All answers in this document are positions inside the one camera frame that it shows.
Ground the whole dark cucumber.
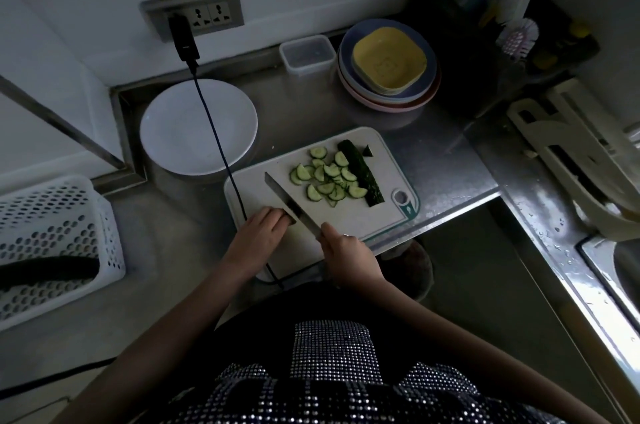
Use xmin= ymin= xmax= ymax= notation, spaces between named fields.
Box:
xmin=0 ymin=255 xmax=101 ymax=293

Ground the pile of cucumber slices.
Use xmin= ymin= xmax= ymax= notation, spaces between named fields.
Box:
xmin=289 ymin=145 xmax=369 ymax=207

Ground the black studded top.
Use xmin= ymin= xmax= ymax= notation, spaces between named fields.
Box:
xmin=125 ymin=283 xmax=568 ymax=424

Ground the steel kitchen knife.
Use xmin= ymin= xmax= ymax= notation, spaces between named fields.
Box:
xmin=264 ymin=171 xmax=324 ymax=241

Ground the grey wall socket panel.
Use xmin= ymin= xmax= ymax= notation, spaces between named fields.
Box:
xmin=139 ymin=0 xmax=246 ymax=42

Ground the white round plate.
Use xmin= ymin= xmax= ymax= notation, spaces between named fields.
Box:
xmin=139 ymin=79 xmax=259 ymax=177

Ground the black dish rack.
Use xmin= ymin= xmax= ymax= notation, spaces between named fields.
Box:
xmin=400 ymin=0 xmax=601 ymax=116

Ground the black adapter cable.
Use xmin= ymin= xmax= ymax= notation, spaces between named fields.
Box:
xmin=188 ymin=61 xmax=284 ymax=286

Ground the cream plastic drying rack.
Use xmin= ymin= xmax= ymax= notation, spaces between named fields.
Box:
xmin=507 ymin=78 xmax=640 ymax=242

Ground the white perforated plastic basket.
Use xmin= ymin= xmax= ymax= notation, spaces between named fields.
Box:
xmin=0 ymin=174 xmax=127 ymax=332

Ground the person's right hand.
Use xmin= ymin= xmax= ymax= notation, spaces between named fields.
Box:
xmin=319 ymin=222 xmax=384 ymax=292

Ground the black floor cable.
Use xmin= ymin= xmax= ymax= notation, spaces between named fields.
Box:
xmin=0 ymin=356 xmax=119 ymax=400

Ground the pink round plate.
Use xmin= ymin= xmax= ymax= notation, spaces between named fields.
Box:
xmin=337 ymin=63 xmax=443 ymax=113

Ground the person's left hand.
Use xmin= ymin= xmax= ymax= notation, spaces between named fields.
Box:
xmin=227 ymin=206 xmax=296 ymax=276

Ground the white cutting board green rim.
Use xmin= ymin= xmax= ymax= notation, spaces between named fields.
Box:
xmin=223 ymin=126 xmax=420 ymax=284

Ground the black power adapter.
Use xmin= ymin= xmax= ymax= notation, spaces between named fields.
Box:
xmin=167 ymin=13 xmax=201 ymax=65

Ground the light blue round plate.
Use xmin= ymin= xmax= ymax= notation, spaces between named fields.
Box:
xmin=337 ymin=19 xmax=438 ymax=103

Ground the long halved cucumber piece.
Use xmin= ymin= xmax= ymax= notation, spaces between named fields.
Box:
xmin=337 ymin=139 xmax=385 ymax=208

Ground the clear plastic food container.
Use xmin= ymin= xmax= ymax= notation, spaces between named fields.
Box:
xmin=279 ymin=34 xmax=337 ymax=78

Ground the person's left forearm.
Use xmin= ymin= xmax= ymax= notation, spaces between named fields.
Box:
xmin=50 ymin=259 xmax=262 ymax=424

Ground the steel sink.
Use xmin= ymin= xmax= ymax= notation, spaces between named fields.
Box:
xmin=576 ymin=233 xmax=640 ymax=335

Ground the person's right forearm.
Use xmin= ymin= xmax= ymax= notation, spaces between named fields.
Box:
xmin=345 ymin=278 xmax=613 ymax=424

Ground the pink white dish brush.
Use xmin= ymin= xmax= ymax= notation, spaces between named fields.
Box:
xmin=495 ymin=17 xmax=541 ymax=60

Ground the yellow square plate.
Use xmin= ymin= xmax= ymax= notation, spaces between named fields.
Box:
xmin=352 ymin=27 xmax=429 ymax=92

